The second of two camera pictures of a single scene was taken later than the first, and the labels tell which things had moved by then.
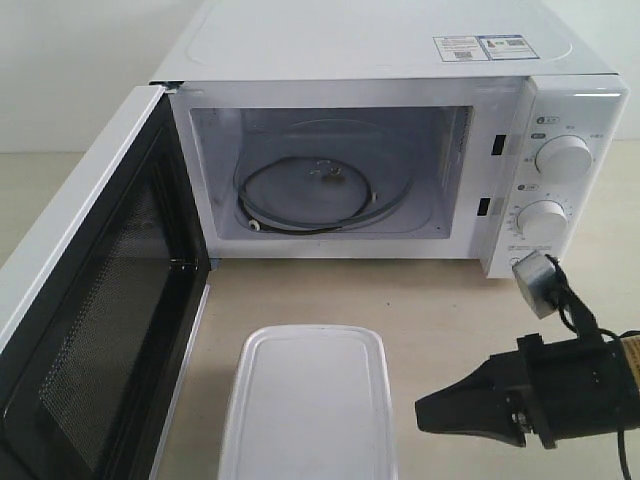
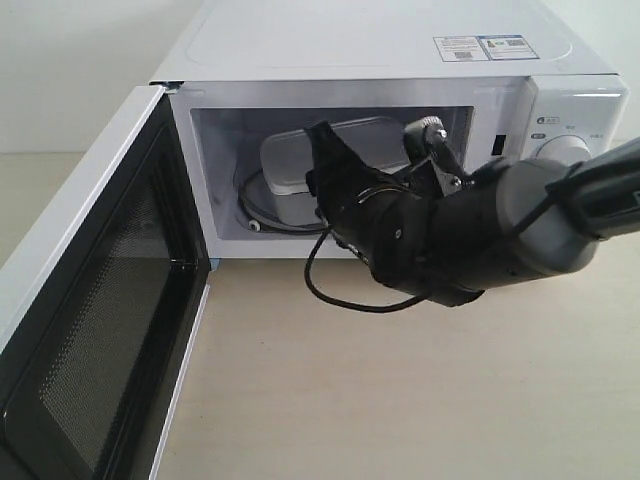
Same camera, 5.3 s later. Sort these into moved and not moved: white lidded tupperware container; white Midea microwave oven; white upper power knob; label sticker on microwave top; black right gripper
Moved: black right gripper; white lidded tupperware container
Not moved: label sticker on microwave top; white Midea microwave oven; white upper power knob
